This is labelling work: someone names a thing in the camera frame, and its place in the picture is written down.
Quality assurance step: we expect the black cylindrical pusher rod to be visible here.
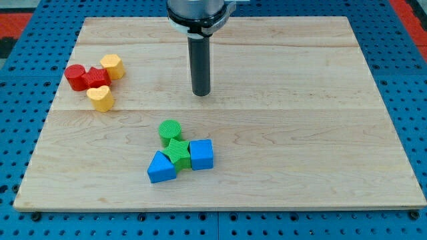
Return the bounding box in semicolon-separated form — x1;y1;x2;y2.
187;37;211;97

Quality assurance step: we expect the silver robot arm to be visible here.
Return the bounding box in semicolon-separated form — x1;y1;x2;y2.
166;0;236;97

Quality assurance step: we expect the blue cube block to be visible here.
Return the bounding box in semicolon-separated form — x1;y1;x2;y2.
189;139;214;171

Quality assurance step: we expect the green star block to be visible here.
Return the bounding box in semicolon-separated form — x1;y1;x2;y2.
162;139;191;173

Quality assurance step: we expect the red star block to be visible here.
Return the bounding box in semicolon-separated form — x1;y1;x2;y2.
82;67;111;88

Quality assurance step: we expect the green cylinder block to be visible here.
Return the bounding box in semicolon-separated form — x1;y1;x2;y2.
158;119;183;147

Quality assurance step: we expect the yellow heart block upper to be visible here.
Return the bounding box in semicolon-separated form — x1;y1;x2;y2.
100;54;125;80

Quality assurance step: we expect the yellow heart block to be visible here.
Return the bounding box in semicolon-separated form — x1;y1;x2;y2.
86;85;115;113
100;54;125;80

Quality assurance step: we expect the yellow heart block lower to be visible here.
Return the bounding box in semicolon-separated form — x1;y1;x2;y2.
86;85;115;113

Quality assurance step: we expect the wooden board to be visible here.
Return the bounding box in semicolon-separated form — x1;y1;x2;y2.
13;17;426;212

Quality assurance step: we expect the blue triangle block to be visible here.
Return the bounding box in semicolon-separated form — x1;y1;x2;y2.
147;151;177;183

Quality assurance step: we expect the red cylinder block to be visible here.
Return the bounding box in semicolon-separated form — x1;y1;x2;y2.
64;64;88;91

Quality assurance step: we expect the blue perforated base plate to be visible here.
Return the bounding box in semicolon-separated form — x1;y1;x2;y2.
1;0;426;239

